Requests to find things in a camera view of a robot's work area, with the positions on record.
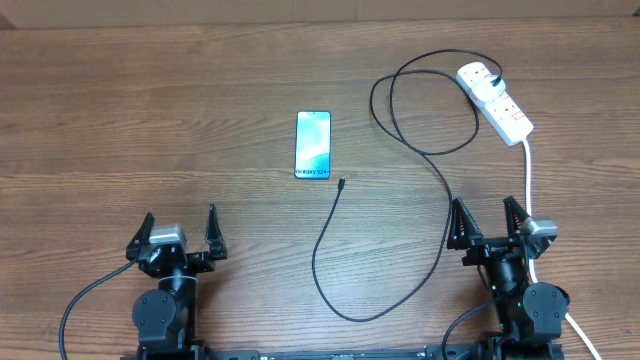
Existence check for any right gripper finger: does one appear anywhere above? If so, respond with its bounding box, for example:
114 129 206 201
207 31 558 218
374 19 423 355
447 198 484 250
503 196 530 238

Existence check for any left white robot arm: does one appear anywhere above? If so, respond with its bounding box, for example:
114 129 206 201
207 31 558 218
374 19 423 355
126 205 228 359

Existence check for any white power strip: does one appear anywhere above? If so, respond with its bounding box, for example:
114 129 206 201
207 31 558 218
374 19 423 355
456 62 534 146

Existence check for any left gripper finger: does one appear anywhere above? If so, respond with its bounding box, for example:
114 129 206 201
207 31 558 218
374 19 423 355
204 204 228 260
126 212 154 261

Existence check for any white charger plug adapter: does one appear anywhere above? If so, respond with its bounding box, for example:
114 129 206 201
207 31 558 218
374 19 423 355
471 76 506 106

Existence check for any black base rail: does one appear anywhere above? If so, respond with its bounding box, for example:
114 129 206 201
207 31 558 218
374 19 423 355
121 344 565 360

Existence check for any blue Samsung Galaxy smartphone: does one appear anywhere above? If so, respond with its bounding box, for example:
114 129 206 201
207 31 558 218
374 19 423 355
294 111 332 180

